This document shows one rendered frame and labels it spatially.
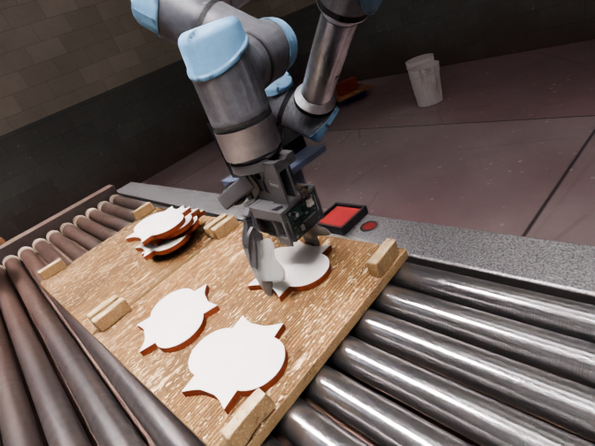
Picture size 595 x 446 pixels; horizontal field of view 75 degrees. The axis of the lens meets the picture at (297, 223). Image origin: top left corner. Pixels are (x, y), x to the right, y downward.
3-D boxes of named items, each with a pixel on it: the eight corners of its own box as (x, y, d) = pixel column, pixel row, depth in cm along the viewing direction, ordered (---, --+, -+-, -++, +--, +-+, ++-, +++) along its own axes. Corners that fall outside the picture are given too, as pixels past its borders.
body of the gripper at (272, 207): (292, 252, 50) (260, 170, 44) (250, 240, 56) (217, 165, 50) (327, 219, 54) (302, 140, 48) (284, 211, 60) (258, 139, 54)
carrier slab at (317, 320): (242, 226, 86) (238, 220, 85) (409, 257, 56) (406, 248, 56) (98, 342, 67) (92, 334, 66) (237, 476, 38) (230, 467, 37)
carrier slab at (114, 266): (158, 211, 115) (156, 206, 115) (239, 226, 86) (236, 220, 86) (42, 288, 97) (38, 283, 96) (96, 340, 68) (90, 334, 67)
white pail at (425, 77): (410, 109, 406) (402, 73, 389) (423, 98, 422) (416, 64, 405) (437, 105, 384) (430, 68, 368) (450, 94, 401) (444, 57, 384)
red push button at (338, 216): (338, 211, 77) (336, 205, 76) (362, 214, 72) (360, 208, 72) (320, 228, 74) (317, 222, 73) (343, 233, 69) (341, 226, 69)
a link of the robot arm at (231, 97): (254, 6, 44) (216, 21, 37) (284, 101, 49) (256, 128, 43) (199, 26, 47) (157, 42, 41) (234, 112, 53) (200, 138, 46)
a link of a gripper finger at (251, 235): (249, 271, 53) (249, 208, 52) (242, 268, 55) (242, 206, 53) (274, 264, 57) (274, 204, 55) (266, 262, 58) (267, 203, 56)
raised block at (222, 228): (235, 223, 84) (230, 212, 83) (240, 224, 83) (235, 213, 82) (215, 240, 81) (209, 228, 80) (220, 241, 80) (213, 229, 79)
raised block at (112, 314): (129, 306, 70) (120, 296, 69) (133, 309, 69) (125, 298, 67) (98, 331, 67) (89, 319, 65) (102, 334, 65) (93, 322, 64)
